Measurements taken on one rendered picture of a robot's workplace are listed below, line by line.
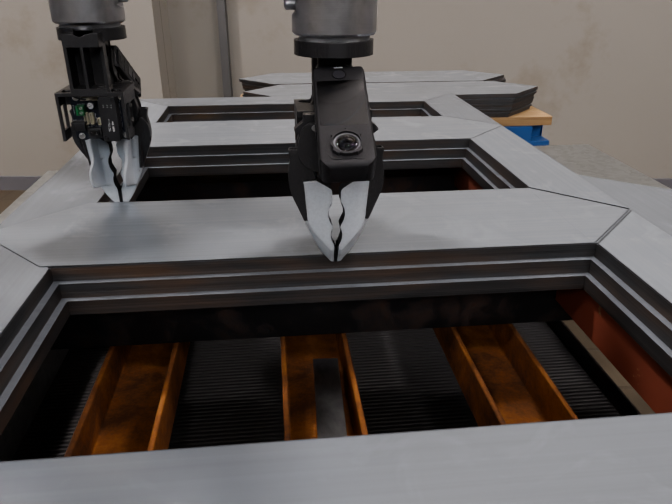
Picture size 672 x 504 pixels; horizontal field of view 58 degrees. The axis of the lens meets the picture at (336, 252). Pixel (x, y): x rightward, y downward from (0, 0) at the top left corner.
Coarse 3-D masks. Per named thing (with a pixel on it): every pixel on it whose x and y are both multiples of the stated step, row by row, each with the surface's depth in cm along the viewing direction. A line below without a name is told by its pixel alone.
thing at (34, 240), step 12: (84, 204) 74; (48, 216) 71; (60, 216) 71; (72, 216) 71; (24, 228) 67; (36, 228) 67; (48, 228) 67; (60, 228) 67; (12, 240) 64; (24, 240) 64; (36, 240) 64; (48, 240) 64; (60, 240) 64; (24, 252) 62; (36, 252) 62; (48, 252) 62; (36, 264) 59
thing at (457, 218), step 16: (416, 192) 79; (432, 192) 79; (448, 192) 79; (464, 192) 79; (432, 208) 73; (448, 208) 73; (464, 208) 73; (480, 208) 73; (432, 224) 69; (448, 224) 69; (464, 224) 69; (480, 224) 69; (496, 224) 69; (448, 240) 64; (464, 240) 64; (480, 240) 64; (496, 240) 64; (512, 240) 64
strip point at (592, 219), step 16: (544, 192) 79; (560, 208) 73; (576, 208) 73; (592, 208) 73; (608, 208) 73; (624, 208) 73; (576, 224) 69; (592, 224) 69; (608, 224) 69; (592, 240) 64
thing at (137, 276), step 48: (288, 144) 101; (384, 144) 103; (432, 144) 104; (48, 288) 58; (96, 288) 59; (144, 288) 60; (192, 288) 61; (240, 288) 61; (288, 288) 61; (336, 288) 62; (384, 288) 62; (432, 288) 63; (480, 288) 63; (528, 288) 64; (576, 288) 65; (624, 288) 58; (0, 336) 48; (48, 336) 54; (0, 384) 46; (0, 432) 44
